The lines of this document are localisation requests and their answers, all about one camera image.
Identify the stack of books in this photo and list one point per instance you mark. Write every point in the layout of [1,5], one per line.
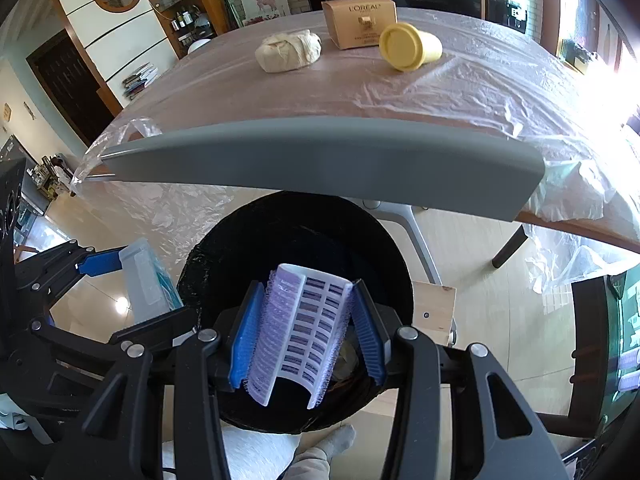
[140,80]

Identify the purple hair roller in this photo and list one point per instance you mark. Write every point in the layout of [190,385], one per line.
[300,340]

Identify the wooden display shelf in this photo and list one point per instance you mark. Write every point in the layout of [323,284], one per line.
[185,15]

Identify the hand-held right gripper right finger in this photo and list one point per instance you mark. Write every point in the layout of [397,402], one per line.
[367,335]

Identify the yellow lidded cup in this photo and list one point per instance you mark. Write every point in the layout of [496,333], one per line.
[410,47]

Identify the black coffee machine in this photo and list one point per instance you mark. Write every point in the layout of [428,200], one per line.
[515,12]

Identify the white dome lamp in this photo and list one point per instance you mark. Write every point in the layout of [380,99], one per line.
[199,46]

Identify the white blue medicine box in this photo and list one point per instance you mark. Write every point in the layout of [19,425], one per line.
[145,280]

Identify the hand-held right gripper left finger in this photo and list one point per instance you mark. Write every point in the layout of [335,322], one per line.
[245,340]

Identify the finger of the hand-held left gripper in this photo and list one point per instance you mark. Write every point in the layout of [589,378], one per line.
[155,325]
[100,265]

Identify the dark wooden door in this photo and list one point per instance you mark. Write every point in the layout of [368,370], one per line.
[70,90]

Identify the black trash bin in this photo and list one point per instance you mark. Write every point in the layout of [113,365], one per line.
[300,240]

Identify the giraffe picture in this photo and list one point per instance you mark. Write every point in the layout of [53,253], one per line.
[262,2]

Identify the cream crumpled bag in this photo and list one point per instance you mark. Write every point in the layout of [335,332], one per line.
[287,50]

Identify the tan cardboard box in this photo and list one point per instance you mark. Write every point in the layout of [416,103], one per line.
[357,22]

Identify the person's grey socked foot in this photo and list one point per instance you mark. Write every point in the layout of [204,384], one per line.
[320,455]

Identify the light wooden board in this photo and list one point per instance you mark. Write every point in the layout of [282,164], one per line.
[432,315]

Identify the grey chair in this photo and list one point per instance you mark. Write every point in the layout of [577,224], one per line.
[325,155]

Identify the glass coffee table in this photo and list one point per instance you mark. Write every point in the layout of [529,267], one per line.
[627,340]

